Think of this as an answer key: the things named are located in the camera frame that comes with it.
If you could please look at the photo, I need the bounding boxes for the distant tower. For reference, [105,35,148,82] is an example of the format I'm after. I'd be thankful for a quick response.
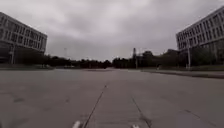
[132,47,137,61]

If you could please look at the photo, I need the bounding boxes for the grey paved plaza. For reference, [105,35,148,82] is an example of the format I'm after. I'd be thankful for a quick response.
[0,68,224,128]

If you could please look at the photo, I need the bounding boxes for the row of dark trees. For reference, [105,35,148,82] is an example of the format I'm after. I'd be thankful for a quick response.
[19,45,224,70]

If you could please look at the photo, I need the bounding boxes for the pole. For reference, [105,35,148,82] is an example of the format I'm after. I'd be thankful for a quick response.
[186,42,192,70]
[9,44,16,66]

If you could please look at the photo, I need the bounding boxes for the raised grass strip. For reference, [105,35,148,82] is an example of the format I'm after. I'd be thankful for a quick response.
[0,63,54,71]
[139,64,224,80]

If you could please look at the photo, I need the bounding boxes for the long grey multi-storey building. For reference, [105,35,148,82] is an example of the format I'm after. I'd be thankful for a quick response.
[0,11,48,65]

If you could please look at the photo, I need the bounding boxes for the grey building with window grid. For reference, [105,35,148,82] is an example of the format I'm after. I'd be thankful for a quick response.
[175,5,224,61]

